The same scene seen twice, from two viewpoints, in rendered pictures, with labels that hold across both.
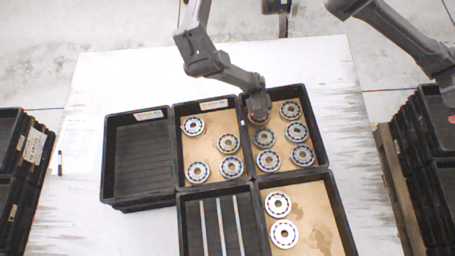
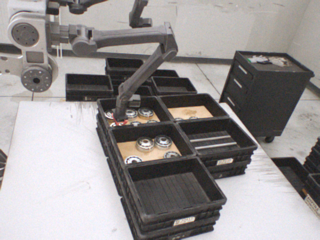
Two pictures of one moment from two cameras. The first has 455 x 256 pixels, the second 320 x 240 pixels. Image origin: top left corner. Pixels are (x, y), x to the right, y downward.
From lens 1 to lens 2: 164 cm
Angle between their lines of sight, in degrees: 72
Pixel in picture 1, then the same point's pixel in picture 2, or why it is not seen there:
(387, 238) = not seen: hidden behind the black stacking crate
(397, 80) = not seen: hidden behind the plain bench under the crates
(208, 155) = (155, 156)
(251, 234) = (199, 136)
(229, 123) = (125, 146)
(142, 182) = (191, 195)
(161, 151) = (160, 186)
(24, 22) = not seen: outside the picture
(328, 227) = (183, 110)
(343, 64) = (53, 105)
